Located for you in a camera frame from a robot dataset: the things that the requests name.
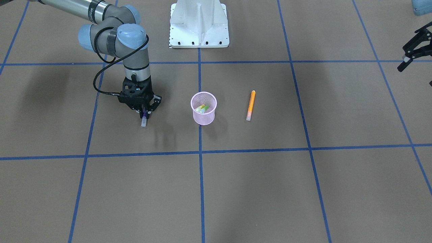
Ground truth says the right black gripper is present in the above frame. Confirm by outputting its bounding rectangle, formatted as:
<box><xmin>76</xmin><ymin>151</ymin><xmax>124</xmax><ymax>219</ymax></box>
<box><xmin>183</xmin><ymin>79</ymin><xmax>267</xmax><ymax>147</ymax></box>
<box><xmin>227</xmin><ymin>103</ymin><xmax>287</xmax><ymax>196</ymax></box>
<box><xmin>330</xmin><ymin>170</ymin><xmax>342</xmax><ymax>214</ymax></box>
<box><xmin>118</xmin><ymin>77</ymin><xmax>162</xmax><ymax>119</ymax></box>

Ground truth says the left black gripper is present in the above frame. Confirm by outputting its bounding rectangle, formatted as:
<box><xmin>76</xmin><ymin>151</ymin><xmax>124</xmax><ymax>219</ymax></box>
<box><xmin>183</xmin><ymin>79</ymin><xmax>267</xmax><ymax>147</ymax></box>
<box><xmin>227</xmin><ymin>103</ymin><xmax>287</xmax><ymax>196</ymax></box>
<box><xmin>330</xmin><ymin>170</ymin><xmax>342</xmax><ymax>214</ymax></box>
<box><xmin>397</xmin><ymin>22</ymin><xmax>432</xmax><ymax>72</ymax></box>

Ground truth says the purple marker pen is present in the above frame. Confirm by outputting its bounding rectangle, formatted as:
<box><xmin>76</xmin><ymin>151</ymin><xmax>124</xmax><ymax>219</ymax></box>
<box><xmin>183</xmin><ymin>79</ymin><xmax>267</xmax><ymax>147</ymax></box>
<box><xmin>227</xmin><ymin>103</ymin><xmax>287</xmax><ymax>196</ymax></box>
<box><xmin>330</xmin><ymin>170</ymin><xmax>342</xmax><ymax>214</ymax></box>
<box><xmin>141</xmin><ymin>107</ymin><xmax>147</xmax><ymax>127</ymax></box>

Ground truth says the yellow marker pen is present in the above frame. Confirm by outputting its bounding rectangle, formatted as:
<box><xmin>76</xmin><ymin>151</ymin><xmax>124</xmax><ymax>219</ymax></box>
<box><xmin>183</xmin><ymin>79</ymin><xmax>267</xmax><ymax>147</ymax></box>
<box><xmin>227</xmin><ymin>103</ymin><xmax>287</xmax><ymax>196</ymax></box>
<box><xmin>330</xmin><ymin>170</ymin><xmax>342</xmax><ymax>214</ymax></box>
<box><xmin>195</xmin><ymin>104</ymin><xmax>206</xmax><ymax>113</ymax></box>

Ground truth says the orange marker pen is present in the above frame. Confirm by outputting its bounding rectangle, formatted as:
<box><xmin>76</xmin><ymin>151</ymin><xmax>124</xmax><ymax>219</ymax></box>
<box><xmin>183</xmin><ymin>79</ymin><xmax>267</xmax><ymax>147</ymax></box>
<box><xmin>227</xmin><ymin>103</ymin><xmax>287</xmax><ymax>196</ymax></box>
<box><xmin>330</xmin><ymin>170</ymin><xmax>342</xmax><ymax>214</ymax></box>
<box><xmin>246</xmin><ymin>90</ymin><xmax>256</xmax><ymax>121</ymax></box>

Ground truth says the green marker pen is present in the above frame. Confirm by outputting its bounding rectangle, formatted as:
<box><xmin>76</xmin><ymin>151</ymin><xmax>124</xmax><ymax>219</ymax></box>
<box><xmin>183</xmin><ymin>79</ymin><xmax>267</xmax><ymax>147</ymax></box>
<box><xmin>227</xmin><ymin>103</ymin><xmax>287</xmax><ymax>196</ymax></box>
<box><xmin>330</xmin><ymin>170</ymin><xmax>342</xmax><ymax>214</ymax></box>
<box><xmin>200</xmin><ymin>105</ymin><xmax>210</xmax><ymax>114</ymax></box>

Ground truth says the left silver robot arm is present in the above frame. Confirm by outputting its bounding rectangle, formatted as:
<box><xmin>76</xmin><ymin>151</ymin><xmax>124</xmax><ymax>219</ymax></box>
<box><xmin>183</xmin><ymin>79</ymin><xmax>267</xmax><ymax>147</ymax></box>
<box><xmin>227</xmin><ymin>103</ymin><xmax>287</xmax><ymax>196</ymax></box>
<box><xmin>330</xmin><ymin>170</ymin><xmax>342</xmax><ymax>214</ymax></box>
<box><xmin>398</xmin><ymin>0</ymin><xmax>432</xmax><ymax>72</ymax></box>

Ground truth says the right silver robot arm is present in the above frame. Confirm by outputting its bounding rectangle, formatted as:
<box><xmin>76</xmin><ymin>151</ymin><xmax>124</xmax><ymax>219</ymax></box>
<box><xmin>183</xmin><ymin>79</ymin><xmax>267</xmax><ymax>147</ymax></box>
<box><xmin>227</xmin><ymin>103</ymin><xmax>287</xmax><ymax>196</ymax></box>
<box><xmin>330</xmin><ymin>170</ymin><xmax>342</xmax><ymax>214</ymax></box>
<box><xmin>40</xmin><ymin>0</ymin><xmax>162</xmax><ymax>120</ymax></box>

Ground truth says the pink mesh pen holder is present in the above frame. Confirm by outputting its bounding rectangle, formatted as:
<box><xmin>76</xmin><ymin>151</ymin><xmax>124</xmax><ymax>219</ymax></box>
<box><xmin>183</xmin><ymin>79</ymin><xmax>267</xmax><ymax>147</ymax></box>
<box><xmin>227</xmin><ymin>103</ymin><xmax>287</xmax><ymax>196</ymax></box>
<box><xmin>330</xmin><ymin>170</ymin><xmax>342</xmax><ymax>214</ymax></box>
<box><xmin>190</xmin><ymin>92</ymin><xmax>217</xmax><ymax>126</ymax></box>

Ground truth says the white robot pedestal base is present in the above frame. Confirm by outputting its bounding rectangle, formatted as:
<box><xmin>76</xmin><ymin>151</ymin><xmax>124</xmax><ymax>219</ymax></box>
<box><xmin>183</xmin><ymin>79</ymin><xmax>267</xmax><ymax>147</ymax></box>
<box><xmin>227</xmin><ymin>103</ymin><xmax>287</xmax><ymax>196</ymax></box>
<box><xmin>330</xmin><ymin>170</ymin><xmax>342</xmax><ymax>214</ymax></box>
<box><xmin>169</xmin><ymin>0</ymin><xmax>230</xmax><ymax>48</ymax></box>

